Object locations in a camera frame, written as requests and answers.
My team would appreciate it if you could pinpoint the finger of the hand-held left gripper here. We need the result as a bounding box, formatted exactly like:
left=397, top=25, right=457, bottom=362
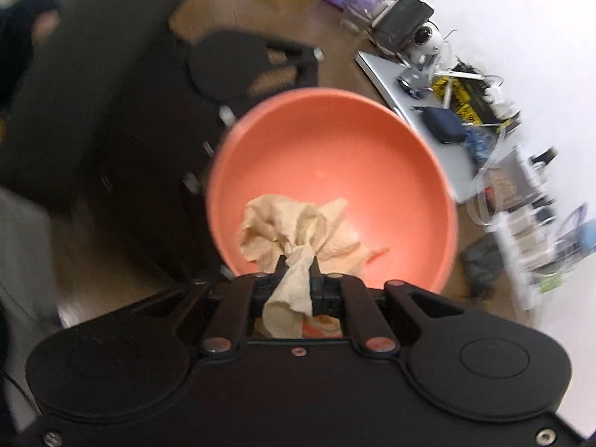
left=249, top=38, right=325, bottom=101

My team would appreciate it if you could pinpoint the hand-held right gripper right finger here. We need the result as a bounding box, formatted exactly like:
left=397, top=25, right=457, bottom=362
left=308, top=260, right=467, bottom=355

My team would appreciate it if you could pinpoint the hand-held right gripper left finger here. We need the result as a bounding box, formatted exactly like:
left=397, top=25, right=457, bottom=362
left=133, top=254, right=288, bottom=355

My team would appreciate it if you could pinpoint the pink footed bowl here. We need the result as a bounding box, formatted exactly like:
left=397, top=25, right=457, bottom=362
left=205, top=88, right=459, bottom=338

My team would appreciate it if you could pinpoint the beige wiping tissue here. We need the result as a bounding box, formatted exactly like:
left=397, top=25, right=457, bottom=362
left=238, top=194, right=388, bottom=338

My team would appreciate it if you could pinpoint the clear glass cup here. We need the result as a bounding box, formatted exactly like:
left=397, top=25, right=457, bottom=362
left=340, top=0, right=387, bottom=33

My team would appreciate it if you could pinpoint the black red computer mouse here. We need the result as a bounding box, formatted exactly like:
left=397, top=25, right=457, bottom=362
left=397, top=72, right=431, bottom=98

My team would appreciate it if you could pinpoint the black speaker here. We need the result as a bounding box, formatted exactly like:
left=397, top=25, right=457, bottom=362
left=372, top=0, right=435, bottom=52

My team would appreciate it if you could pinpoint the silver laptop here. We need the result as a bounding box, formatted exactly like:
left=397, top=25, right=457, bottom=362
left=356, top=51, right=480, bottom=203

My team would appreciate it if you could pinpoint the black power bank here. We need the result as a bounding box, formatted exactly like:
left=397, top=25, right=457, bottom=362
left=461, top=233, right=506, bottom=296

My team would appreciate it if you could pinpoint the white plastic stick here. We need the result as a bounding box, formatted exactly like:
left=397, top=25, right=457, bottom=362
left=442, top=72, right=482, bottom=108

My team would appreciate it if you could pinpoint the dark blue pouch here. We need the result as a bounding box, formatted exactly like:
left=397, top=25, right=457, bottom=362
left=412, top=106, right=467, bottom=144

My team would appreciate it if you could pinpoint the black yellow box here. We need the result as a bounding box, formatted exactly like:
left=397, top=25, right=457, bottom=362
left=433, top=63, right=522, bottom=133

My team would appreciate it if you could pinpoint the white power strip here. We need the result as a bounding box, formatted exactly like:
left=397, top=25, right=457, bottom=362
left=494, top=205, right=559, bottom=310

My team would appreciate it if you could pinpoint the blue mesh item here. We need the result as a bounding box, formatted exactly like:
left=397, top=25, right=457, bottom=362
left=463, top=128, right=497, bottom=159

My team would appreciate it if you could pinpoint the clear food container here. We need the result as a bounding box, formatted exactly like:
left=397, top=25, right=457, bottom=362
left=479, top=168, right=527, bottom=215

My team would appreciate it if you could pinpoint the blue grey water bottle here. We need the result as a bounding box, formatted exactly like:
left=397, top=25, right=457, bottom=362
left=559, top=205, right=596, bottom=261

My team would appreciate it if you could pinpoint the small black gadget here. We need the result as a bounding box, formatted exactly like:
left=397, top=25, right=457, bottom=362
left=531, top=146, right=559, bottom=168

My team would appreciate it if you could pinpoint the white security camera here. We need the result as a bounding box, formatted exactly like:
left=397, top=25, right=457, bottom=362
left=405, top=21, right=445, bottom=63

